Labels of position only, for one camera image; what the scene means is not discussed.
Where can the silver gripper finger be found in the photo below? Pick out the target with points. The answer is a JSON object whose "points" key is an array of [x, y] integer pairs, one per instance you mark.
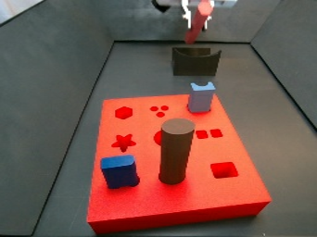
{"points": [[209, 5], [186, 15]]}

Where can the red hexagonal bar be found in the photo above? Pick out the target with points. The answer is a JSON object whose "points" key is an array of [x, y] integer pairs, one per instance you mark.
{"points": [[197, 23]]}

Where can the black curved cradle stand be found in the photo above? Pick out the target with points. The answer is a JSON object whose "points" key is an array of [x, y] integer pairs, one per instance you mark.
{"points": [[194, 61]]}

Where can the light blue peg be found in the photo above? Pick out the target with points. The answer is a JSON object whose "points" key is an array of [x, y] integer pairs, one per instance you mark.
{"points": [[201, 96]]}

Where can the dark brown cylinder peg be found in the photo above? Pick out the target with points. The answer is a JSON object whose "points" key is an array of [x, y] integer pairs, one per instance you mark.
{"points": [[175, 146]]}

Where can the red shape-sorter block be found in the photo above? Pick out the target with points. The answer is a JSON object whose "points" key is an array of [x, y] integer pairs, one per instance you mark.
{"points": [[197, 174]]}

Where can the dark blue peg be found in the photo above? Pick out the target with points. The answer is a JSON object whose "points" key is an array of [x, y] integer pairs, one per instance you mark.
{"points": [[119, 171]]}

